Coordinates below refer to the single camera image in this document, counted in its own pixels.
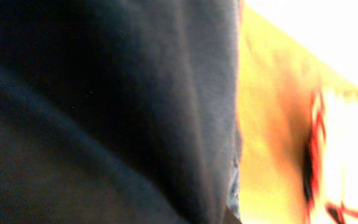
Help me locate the navy blue shorts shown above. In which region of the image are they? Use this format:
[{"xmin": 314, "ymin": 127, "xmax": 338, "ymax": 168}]
[{"xmin": 0, "ymin": 0, "xmax": 241, "ymax": 223}]

